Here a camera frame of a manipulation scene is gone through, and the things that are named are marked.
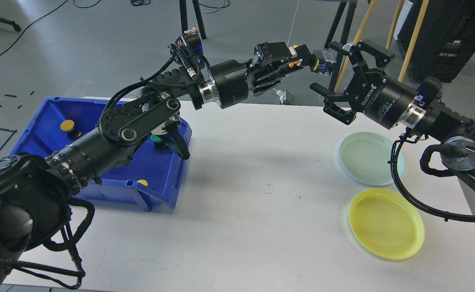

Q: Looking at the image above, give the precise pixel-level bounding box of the black tripod stand right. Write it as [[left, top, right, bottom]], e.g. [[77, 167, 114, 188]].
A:
[[324, 0, 357, 93]]

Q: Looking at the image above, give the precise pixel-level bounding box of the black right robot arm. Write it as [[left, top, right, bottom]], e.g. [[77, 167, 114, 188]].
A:
[[310, 39, 475, 222]]

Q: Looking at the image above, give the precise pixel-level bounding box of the yellow plate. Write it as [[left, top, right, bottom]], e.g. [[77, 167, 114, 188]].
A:
[[348, 188, 425, 260]]

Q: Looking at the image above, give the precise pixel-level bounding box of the yellow button at bin back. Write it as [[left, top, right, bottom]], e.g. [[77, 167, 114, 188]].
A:
[[60, 119, 83, 140]]

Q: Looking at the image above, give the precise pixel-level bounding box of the yellow wooden pole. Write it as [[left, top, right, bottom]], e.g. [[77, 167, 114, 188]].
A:
[[332, 0, 429, 91]]

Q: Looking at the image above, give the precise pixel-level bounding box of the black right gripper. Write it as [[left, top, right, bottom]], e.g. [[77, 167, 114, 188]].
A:
[[310, 39, 418, 129]]

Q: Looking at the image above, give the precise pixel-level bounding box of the green push button right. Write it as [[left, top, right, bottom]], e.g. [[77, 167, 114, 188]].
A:
[[150, 134, 169, 155]]

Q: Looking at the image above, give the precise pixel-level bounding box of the yellow push button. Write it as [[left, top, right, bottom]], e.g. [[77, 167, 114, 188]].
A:
[[288, 45, 336, 76]]

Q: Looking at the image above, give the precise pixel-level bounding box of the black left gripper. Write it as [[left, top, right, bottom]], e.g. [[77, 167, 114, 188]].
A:
[[207, 41, 303, 109]]

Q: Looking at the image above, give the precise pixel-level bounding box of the yellow button at bin front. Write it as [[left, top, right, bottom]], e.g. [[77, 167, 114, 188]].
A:
[[136, 179, 149, 187]]

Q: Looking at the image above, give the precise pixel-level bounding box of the black tripod stand left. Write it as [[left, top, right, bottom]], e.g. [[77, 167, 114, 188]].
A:
[[179, 0, 207, 40]]

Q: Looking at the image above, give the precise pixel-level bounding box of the white cable with plug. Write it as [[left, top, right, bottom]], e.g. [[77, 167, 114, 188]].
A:
[[274, 0, 301, 105]]

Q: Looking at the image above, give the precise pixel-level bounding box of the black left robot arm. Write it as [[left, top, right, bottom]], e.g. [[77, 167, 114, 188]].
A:
[[0, 28, 324, 290]]

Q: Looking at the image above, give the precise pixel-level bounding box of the black cabinet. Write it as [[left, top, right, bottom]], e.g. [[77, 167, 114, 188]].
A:
[[406, 0, 475, 83]]

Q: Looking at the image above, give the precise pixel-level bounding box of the light green plate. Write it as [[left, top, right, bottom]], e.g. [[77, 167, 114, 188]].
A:
[[338, 131, 394, 187]]

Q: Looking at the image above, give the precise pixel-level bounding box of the black tripod stand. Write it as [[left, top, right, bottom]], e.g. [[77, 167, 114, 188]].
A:
[[324, 0, 357, 93], [179, 0, 207, 40]]

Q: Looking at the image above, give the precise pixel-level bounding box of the yellow button at bin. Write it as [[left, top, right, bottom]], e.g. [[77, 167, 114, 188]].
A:
[[136, 179, 149, 187], [60, 119, 83, 140]]

